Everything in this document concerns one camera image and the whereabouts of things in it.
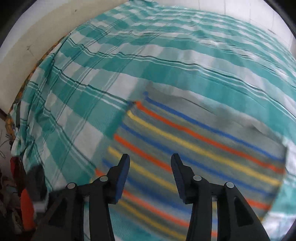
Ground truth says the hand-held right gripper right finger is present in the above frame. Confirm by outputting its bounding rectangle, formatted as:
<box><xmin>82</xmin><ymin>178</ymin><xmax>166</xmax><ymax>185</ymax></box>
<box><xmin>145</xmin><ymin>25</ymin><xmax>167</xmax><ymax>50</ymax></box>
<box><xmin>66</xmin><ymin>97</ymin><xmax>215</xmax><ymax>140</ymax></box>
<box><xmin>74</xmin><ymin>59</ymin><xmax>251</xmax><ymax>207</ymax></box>
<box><xmin>171</xmin><ymin>153</ymin><xmax>271</xmax><ymax>241</ymax></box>

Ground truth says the striped knit sweater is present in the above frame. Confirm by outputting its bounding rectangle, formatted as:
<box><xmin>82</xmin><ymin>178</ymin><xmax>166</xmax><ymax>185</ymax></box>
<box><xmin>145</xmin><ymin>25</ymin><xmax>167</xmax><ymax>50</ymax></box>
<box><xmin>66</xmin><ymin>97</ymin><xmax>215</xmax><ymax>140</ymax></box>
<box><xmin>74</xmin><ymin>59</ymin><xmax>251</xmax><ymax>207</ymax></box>
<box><xmin>89</xmin><ymin>85</ymin><xmax>288</xmax><ymax>241</ymax></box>

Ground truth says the red cloth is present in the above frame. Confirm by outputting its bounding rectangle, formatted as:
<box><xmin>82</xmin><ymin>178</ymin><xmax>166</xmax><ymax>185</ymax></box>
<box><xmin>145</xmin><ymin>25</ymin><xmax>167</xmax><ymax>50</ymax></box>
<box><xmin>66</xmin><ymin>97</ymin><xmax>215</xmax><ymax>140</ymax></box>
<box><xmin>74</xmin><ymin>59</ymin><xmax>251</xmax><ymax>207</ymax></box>
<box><xmin>10</xmin><ymin>156</ymin><xmax>36</xmax><ymax>231</ymax></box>

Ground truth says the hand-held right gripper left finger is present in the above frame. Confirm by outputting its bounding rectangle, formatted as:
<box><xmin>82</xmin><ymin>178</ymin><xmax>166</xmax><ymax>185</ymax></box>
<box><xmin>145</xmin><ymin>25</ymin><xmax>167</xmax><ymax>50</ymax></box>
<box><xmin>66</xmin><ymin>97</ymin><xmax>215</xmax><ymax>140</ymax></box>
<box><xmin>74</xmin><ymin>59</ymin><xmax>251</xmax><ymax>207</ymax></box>
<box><xmin>31</xmin><ymin>153</ymin><xmax>130</xmax><ymax>241</ymax></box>

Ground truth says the teal plaid blanket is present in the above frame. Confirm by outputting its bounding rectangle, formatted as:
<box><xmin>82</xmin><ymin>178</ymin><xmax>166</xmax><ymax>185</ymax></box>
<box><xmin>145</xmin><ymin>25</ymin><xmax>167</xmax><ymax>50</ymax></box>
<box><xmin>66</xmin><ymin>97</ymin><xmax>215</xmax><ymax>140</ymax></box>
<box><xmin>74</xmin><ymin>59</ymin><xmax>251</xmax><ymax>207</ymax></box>
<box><xmin>10</xmin><ymin>1</ymin><xmax>296</xmax><ymax>241</ymax></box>

